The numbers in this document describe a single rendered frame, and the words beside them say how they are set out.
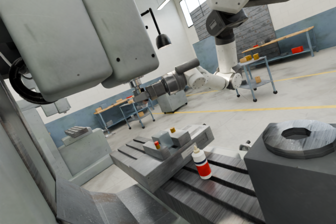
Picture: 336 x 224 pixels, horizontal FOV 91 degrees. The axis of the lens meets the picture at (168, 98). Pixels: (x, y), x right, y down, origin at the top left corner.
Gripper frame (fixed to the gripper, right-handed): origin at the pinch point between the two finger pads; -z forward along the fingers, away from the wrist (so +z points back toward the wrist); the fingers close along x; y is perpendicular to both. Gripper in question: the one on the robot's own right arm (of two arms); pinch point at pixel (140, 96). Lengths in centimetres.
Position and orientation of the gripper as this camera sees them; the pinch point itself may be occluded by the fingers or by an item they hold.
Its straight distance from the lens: 67.0
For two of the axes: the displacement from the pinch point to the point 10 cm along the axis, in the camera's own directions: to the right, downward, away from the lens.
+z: 9.0, -4.1, 1.5
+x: 2.0, 0.8, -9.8
